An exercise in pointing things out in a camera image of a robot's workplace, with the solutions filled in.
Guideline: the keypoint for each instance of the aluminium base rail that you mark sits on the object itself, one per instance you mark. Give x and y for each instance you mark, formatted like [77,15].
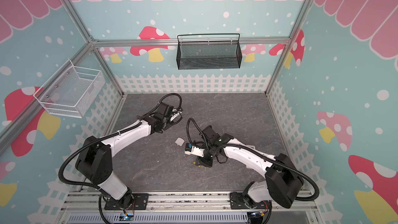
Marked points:
[162,207]

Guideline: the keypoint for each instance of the black mesh wall basket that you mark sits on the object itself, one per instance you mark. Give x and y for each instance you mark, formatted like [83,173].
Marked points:
[209,51]

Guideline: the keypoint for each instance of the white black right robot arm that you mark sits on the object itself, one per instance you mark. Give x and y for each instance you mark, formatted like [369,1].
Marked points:
[281,183]

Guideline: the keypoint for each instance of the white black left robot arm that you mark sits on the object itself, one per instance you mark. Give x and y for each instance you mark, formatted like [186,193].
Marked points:
[96,161]

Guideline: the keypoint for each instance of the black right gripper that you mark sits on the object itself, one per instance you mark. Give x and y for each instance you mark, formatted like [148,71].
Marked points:
[203,159]

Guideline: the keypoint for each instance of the white battery cover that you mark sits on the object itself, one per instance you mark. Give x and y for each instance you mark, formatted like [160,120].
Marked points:
[180,142]

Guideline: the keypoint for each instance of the white wire wall basket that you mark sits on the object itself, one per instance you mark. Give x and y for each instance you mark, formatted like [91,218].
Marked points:
[70,91]

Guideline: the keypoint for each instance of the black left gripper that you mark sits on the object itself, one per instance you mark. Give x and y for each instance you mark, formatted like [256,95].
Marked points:
[170,124]

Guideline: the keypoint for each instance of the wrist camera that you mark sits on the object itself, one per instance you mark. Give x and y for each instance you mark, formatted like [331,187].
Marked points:
[193,150]
[175,118]

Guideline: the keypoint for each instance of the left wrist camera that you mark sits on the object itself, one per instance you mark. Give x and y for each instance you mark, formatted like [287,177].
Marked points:
[175,118]

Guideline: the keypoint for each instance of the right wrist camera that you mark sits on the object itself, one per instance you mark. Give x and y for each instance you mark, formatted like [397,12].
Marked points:
[193,150]

